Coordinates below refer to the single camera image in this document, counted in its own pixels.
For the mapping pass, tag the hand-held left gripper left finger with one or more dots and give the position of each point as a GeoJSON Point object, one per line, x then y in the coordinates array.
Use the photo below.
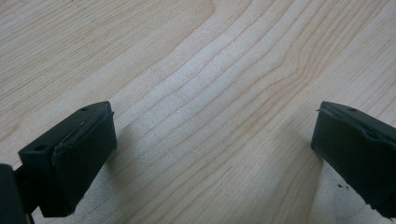
{"type": "Point", "coordinates": [71, 155]}

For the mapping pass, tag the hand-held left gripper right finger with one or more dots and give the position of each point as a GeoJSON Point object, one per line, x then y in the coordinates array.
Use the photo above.
{"type": "Point", "coordinates": [358, 149]}

